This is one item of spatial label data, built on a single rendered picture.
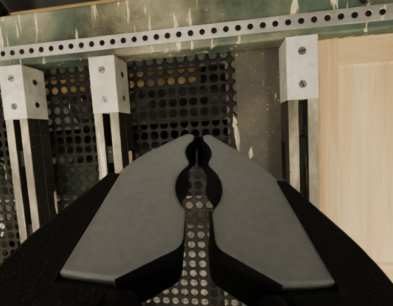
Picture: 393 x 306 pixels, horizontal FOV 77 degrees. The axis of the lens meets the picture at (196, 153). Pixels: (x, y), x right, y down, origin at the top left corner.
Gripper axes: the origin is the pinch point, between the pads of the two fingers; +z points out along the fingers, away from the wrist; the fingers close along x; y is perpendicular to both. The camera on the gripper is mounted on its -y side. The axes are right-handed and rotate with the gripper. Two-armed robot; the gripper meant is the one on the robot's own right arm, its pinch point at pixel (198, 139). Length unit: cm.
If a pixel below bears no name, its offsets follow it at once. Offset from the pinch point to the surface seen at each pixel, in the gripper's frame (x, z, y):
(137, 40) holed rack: -13, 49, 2
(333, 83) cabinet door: 30, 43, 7
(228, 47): 7.0, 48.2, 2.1
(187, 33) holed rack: -2.3, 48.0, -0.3
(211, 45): 3.0, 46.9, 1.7
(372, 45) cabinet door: 37, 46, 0
